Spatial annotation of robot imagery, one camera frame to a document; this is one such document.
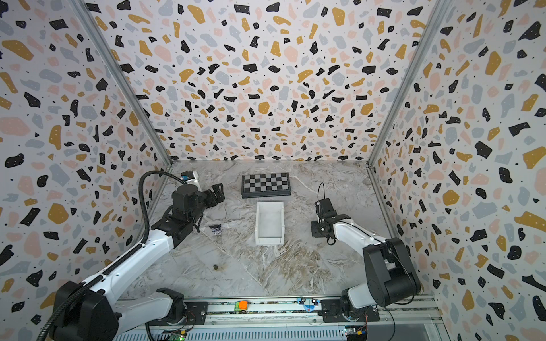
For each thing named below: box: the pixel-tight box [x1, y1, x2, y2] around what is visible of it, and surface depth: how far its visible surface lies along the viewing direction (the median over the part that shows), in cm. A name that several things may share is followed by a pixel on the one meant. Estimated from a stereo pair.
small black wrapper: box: [208, 223, 222, 236], surface depth 92 cm
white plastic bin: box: [255, 201, 286, 246], surface depth 97 cm
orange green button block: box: [234, 300, 249, 312], surface depth 75 cm
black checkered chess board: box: [241, 172, 292, 199], surface depth 109 cm
